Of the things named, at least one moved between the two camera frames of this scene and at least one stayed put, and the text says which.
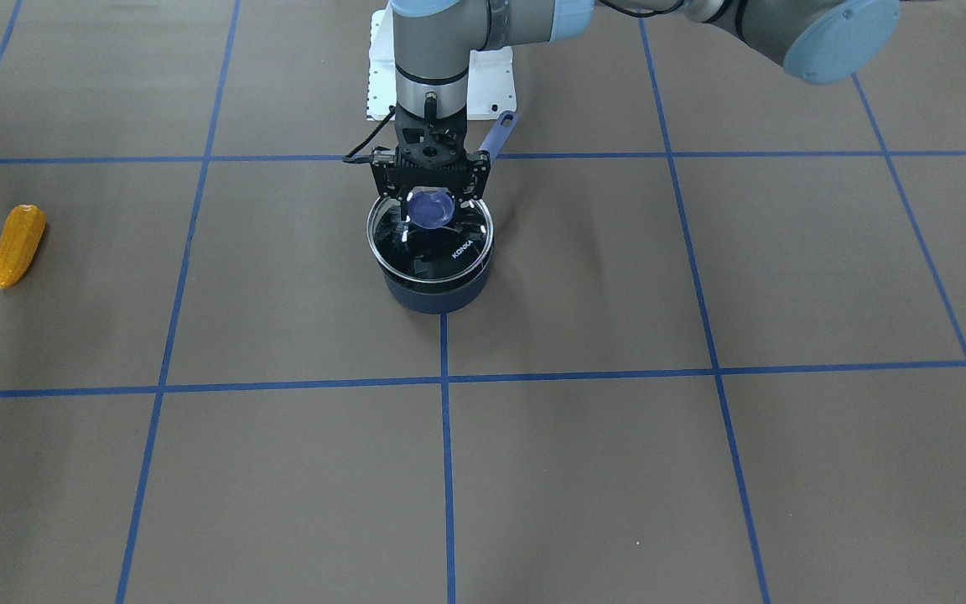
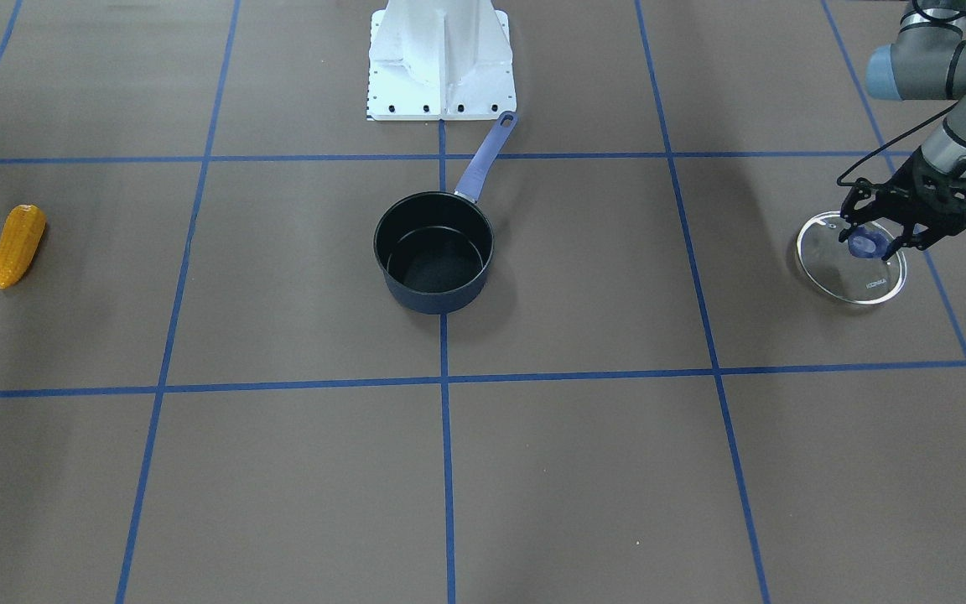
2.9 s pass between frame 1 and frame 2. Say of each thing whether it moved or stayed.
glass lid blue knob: moved
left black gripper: moved
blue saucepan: stayed
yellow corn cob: stayed
